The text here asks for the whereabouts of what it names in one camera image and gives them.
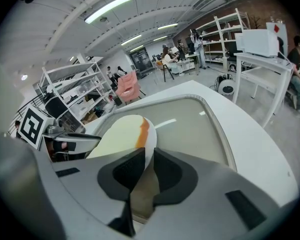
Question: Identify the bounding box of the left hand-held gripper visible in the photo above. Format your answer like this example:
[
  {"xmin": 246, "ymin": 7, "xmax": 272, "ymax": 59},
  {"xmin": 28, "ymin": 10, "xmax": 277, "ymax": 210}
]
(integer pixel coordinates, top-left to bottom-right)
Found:
[{"xmin": 16, "ymin": 103, "xmax": 103, "ymax": 163}]

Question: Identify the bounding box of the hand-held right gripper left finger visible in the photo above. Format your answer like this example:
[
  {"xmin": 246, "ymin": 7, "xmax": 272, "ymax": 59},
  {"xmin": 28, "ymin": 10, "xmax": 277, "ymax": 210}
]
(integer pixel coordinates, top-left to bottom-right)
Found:
[{"xmin": 35, "ymin": 146, "xmax": 147, "ymax": 238}]

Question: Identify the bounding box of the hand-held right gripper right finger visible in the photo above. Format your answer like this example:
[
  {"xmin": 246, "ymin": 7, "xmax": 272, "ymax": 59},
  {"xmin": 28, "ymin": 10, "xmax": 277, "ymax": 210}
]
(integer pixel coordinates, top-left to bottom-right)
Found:
[{"xmin": 139, "ymin": 146, "xmax": 300, "ymax": 240}]

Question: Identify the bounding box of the grey square plate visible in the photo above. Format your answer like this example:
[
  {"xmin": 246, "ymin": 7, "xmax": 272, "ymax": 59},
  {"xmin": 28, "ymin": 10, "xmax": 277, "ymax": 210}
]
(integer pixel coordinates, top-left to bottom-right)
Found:
[{"xmin": 88, "ymin": 95, "xmax": 239, "ymax": 221}]

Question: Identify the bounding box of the pale slice of bread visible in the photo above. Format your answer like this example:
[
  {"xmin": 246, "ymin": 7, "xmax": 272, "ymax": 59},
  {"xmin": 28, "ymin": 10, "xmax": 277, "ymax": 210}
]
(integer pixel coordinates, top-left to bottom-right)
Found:
[{"xmin": 86, "ymin": 114, "xmax": 158, "ymax": 172}]

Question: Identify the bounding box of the black cylindrical device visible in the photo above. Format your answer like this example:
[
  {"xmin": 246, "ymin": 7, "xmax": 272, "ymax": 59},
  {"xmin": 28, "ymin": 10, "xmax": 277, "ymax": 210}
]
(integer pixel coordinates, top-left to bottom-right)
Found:
[{"xmin": 42, "ymin": 92, "xmax": 70, "ymax": 121}]

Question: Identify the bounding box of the white metal shelf rack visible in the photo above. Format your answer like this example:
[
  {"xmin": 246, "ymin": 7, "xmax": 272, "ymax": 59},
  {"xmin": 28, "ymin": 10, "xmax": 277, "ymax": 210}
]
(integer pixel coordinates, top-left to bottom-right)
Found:
[
  {"xmin": 37, "ymin": 60, "xmax": 117, "ymax": 134},
  {"xmin": 196, "ymin": 7, "xmax": 251, "ymax": 72}
]

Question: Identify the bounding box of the pink padded chair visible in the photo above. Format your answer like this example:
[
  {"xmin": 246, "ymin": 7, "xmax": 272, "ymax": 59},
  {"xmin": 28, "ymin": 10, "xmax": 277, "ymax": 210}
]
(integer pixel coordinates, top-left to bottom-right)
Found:
[{"xmin": 114, "ymin": 70, "xmax": 147, "ymax": 105}]

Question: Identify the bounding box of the round white wheeled device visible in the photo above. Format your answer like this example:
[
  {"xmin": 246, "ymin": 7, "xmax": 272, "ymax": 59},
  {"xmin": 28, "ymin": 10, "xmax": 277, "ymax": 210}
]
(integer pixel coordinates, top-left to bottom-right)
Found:
[{"xmin": 216, "ymin": 73, "xmax": 238, "ymax": 96}]

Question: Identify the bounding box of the dark wooden chair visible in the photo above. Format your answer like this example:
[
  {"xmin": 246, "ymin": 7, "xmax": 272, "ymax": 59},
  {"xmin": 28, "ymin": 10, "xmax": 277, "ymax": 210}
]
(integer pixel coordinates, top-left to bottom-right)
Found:
[{"xmin": 155, "ymin": 60, "xmax": 175, "ymax": 83}]

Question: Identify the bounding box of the black glass door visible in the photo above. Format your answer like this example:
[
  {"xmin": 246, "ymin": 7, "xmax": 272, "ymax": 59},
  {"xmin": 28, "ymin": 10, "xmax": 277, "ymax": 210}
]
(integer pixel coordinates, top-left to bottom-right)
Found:
[{"xmin": 129, "ymin": 46, "xmax": 155, "ymax": 75}]

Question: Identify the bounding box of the low white work table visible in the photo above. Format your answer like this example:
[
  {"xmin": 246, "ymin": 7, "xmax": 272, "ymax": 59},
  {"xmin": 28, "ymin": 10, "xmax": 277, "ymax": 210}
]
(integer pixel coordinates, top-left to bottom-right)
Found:
[{"xmin": 177, "ymin": 53, "xmax": 201, "ymax": 75}]

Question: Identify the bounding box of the long ceiling tube light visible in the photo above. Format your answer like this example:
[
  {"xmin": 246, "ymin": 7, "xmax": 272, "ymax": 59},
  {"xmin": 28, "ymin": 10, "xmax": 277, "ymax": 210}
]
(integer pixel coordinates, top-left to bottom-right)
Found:
[
  {"xmin": 120, "ymin": 33, "xmax": 143, "ymax": 47},
  {"xmin": 156, "ymin": 22, "xmax": 180, "ymax": 31},
  {"xmin": 83, "ymin": 0, "xmax": 135, "ymax": 25}
]

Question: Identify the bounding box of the white side table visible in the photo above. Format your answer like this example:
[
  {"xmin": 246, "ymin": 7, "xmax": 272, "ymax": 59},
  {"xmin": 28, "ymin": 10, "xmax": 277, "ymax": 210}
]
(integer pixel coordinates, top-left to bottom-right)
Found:
[{"xmin": 231, "ymin": 52, "xmax": 295, "ymax": 129}]

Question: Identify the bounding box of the white microwave oven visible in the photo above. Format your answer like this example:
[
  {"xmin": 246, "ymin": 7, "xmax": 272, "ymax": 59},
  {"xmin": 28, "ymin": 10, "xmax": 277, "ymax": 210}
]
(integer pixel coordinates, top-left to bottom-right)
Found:
[{"xmin": 234, "ymin": 29, "xmax": 280, "ymax": 58}]

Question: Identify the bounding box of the white board with red diamond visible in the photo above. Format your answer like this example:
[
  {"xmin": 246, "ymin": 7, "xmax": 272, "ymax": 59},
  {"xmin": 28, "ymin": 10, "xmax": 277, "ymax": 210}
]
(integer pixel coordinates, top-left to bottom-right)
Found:
[{"xmin": 265, "ymin": 21, "xmax": 289, "ymax": 58}]

